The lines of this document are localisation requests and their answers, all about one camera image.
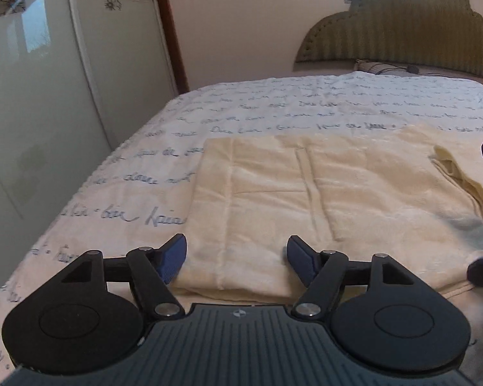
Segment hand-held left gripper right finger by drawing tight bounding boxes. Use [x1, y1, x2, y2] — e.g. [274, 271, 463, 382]
[286, 234, 424, 324]

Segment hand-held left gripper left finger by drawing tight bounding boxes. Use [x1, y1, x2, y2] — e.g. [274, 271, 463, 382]
[48, 232, 188, 323]

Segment cream pants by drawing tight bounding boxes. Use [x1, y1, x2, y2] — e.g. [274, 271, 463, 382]
[171, 123, 483, 306]

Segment grey bed sheet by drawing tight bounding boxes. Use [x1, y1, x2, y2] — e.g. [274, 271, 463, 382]
[421, 71, 483, 89]

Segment patterned pillow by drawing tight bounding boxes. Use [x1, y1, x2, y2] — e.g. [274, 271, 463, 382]
[354, 58, 427, 76]

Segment green padded headboard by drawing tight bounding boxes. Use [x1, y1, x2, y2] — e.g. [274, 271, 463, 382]
[293, 0, 483, 79]

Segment white script-printed blanket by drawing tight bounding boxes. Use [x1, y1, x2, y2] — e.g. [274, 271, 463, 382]
[0, 70, 483, 386]

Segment floral glass wardrobe door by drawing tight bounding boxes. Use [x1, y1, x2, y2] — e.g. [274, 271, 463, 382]
[0, 0, 115, 322]
[66, 0, 182, 151]

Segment thin black cable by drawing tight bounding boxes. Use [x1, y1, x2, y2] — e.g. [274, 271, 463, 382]
[376, 64, 408, 76]

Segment brown wooden door frame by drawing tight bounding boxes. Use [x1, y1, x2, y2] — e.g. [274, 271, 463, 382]
[151, 0, 190, 93]

